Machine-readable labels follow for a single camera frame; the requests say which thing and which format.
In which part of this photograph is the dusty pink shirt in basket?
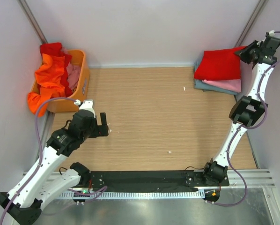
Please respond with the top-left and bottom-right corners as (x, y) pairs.
(61, 47), (81, 97)

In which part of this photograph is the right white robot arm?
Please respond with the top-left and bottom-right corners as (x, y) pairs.
(201, 30), (280, 186)

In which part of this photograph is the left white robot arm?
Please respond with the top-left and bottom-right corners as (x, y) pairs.
(0, 110), (109, 225)

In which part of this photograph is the right aluminium frame post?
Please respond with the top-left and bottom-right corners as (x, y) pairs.
(235, 0), (268, 50)

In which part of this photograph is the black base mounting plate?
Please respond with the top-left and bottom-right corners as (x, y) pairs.
(91, 170), (229, 193)

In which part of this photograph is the white slotted cable duct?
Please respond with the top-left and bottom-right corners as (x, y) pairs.
(56, 189), (205, 200)

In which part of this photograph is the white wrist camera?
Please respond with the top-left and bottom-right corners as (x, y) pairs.
(268, 30), (275, 37)
(74, 99), (96, 118)

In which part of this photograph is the aluminium frame post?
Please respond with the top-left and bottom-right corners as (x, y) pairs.
(235, 0), (268, 50)
(18, 0), (48, 44)

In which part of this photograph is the dark red shirt in basket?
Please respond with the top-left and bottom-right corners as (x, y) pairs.
(40, 42), (73, 97)

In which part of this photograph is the folded pink t-shirt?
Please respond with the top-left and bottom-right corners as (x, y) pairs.
(202, 79), (241, 93)

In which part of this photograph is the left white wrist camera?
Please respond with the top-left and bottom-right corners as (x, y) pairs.
(74, 99), (96, 118)

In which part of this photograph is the orange plastic laundry basket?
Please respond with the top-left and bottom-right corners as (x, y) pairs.
(31, 49), (90, 101)

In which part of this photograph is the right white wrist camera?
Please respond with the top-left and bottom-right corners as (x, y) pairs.
(268, 30), (275, 37)

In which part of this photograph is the left aluminium frame post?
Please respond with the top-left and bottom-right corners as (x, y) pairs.
(18, 0), (48, 44)

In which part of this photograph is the folded grey-blue t-shirt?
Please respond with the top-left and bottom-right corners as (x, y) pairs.
(193, 61), (238, 96)

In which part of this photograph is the orange t-shirt in basket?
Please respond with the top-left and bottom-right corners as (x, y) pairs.
(27, 53), (66, 114)

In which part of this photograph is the red t-shirt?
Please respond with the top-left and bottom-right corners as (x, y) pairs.
(194, 46), (245, 81)

